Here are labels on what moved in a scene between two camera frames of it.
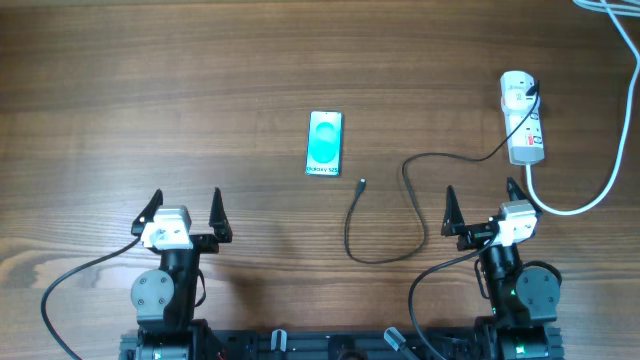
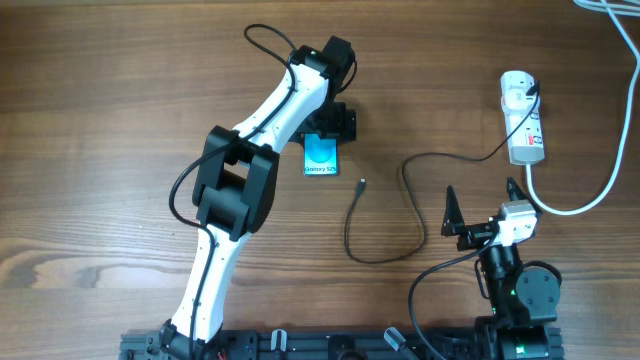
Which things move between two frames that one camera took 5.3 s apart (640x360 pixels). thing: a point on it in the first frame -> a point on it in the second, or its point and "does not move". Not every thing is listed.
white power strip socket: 527,143 does not move
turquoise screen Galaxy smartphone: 324,143 does not move
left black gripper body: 202,244 -> 330,119
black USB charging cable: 403,164 does not move
